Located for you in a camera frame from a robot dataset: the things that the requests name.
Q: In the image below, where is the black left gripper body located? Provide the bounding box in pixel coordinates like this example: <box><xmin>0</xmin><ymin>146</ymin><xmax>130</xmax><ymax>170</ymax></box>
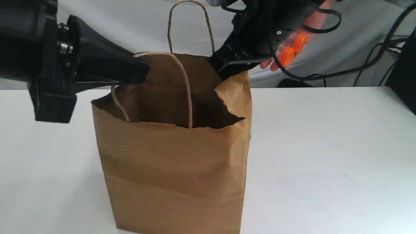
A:
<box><xmin>27</xmin><ymin>0</ymin><xmax>77</xmax><ymax>124</ymax></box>

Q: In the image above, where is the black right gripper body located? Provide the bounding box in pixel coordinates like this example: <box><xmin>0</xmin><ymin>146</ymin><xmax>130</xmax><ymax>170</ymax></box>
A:
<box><xmin>233</xmin><ymin>0</ymin><xmax>324</xmax><ymax>62</ymax></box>

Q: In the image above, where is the orange-capped clear bottle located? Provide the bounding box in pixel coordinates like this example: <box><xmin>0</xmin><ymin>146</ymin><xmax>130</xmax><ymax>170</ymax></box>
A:
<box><xmin>285</xmin><ymin>32</ymin><xmax>308</xmax><ymax>54</ymax></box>
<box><xmin>276</xmin><ymin>46</ymin><xmax>295</xmax><ymax>68</ymax></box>

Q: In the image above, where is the brown paper bag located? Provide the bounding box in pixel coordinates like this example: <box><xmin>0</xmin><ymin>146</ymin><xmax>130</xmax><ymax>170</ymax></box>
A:
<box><xmin>91</xmin><ymin>0</ymin><xmax>252</xmax><ymax>234</ymax></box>

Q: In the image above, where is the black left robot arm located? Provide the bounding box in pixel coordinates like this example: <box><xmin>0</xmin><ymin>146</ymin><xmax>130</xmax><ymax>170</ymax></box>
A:
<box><xmin>0</xmin><ymin>0</ymin><xmax>150</xmax><ymax>124</ymax></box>

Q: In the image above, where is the person's bare hand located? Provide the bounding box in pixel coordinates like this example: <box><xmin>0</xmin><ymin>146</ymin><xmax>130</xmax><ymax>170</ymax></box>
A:
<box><xmin>276</xmin><ymin>11</ymin><xmax>326</xmax><ymax>68</ymax></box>

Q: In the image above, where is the black object behind table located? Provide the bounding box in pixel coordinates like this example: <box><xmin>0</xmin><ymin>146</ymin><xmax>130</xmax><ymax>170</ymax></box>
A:
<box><xmin>276</xmin><ymin>74</ymin><xmax>327</xmax><ymax>88</ymax></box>

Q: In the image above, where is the white draped backdrop cloth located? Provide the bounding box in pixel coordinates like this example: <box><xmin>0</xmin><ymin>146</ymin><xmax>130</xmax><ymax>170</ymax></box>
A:
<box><xmin>57</xmin><ymin>0</ymin><xmax>415</xmax><ymax>88</ymax></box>

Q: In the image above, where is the dark object at right edge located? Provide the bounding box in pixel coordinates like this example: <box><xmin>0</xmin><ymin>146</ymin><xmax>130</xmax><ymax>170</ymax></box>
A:
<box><xmin>386</xmin><ymin>30</ymin><xmax>416</xmax><ymax>114</ymax></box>

